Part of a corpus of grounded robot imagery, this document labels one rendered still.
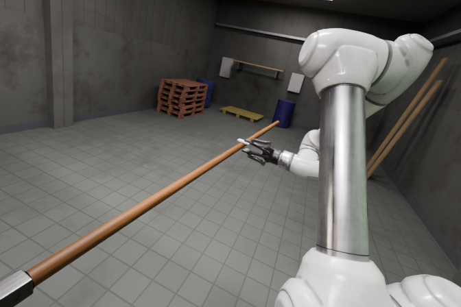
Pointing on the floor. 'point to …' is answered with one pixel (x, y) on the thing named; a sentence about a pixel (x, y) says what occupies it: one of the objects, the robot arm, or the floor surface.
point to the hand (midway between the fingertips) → (243, 144)
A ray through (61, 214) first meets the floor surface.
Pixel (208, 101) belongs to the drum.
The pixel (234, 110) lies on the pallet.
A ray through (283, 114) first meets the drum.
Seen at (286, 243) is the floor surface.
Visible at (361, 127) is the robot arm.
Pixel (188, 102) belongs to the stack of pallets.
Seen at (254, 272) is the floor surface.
